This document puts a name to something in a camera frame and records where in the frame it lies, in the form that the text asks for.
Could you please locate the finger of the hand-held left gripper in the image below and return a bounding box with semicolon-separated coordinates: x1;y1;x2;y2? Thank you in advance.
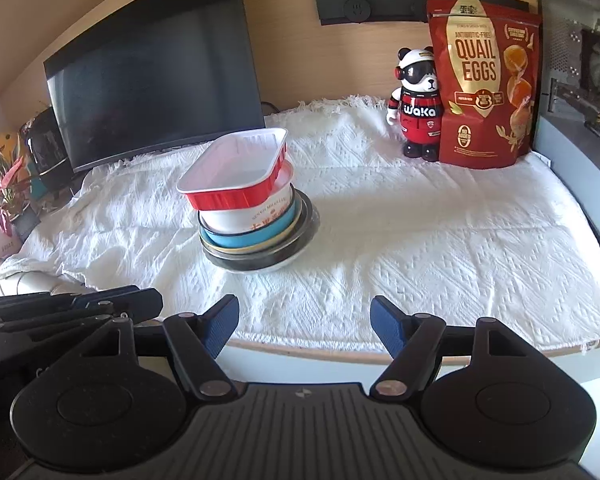
0;285;164;322
0;316;112;359

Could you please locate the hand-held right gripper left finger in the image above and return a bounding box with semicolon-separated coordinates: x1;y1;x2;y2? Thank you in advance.
75;294;241;404

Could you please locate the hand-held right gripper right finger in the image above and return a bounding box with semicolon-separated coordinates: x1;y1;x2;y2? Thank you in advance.
370;296;536;401

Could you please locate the wide white gold-rimmed bowl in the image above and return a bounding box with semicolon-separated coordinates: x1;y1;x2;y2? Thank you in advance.
200;197;308;261

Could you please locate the shallow white floral bowl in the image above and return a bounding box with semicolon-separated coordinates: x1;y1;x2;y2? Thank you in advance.
230;249;302;274

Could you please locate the blue enamel bowl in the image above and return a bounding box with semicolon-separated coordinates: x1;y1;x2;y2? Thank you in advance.
200;194;303;253

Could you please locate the stainless steel bowl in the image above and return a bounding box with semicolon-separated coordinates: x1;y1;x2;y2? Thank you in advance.
202;190;319;273

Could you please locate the tall white printed bowl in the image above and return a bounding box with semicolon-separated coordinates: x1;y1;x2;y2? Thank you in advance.
200;160;295;236

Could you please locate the red white plastic tray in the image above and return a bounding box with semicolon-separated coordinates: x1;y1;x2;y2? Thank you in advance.
176;128;288;211

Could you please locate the beige leather cushion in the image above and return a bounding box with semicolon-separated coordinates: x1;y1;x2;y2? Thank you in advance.
0;269;88;300

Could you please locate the small cardboard box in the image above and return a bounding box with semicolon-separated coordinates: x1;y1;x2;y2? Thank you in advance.
0;232;22;267

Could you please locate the white woven cloth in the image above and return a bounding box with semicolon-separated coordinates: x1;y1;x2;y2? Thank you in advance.
0;94;600;361

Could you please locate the pink-leaved potted plant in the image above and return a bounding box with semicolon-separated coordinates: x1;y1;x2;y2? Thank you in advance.
0;145;33;238

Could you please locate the black glossy appliance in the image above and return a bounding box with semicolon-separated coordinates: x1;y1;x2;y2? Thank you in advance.
19;107;74;193

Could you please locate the yellow toy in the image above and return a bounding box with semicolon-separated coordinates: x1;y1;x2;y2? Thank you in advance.
0;132;22;162

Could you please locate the bear figurine with goggles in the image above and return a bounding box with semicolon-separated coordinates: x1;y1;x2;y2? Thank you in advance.
387;46;443;162

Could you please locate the black curved monitor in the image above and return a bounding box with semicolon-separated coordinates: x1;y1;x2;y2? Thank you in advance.
43;0;266;173

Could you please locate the red snack bag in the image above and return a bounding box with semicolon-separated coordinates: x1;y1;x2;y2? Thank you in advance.
426;0;543;168

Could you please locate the white computer case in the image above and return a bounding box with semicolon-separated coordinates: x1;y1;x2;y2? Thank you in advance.
530;0;600;258

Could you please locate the black wall power strip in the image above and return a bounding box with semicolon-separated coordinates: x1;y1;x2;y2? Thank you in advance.
315;0;531;26

